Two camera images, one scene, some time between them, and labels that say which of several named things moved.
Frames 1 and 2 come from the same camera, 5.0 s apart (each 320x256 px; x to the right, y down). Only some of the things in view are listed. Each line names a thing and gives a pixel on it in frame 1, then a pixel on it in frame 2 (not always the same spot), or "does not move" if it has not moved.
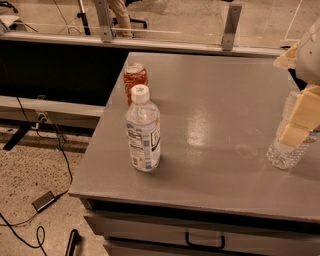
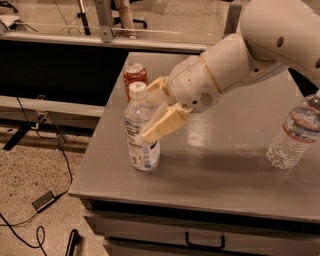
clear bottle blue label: x=142 y=120 does not move
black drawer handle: x=205 y=246 does not move
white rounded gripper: x=310 y=55 -> x=192 y=82
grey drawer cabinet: x=142 y=230 does not move
